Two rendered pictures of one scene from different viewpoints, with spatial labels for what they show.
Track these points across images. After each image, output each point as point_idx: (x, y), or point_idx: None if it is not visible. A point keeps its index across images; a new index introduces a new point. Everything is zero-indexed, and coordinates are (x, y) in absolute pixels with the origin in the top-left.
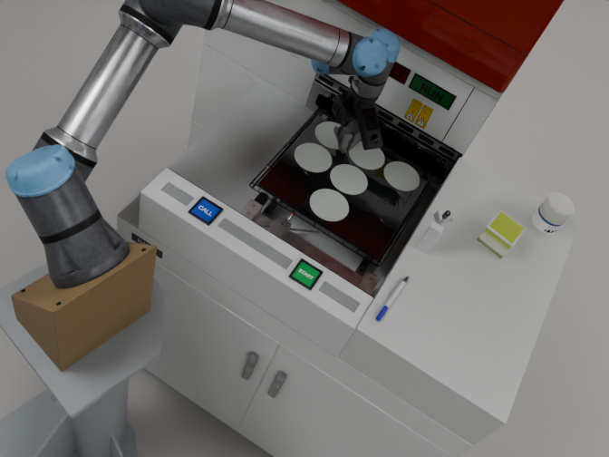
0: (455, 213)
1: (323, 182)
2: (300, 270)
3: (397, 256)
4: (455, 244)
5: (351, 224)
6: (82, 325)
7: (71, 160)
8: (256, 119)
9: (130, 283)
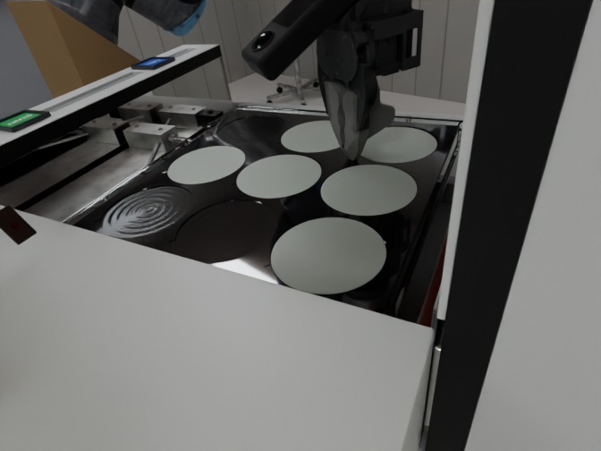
0: (74, 311)
1: (258, 150)
2: (29, 115)
3: None
4: None
5: (158, 191)
6: (42, 59)
7: None
8: None
9: (54, 43)
